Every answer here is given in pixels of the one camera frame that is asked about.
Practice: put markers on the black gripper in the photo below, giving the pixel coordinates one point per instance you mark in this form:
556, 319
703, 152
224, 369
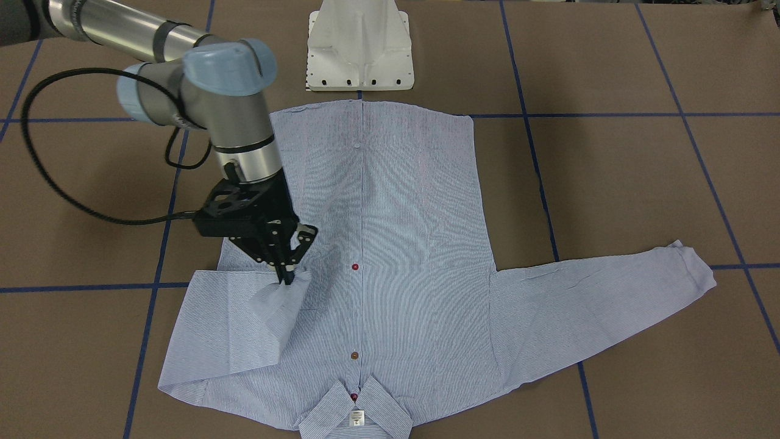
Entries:
280, 207

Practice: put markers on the light blue striped shirt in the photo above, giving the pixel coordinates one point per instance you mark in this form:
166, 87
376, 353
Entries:
397, 315

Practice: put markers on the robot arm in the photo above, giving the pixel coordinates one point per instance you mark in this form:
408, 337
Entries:
210, 91

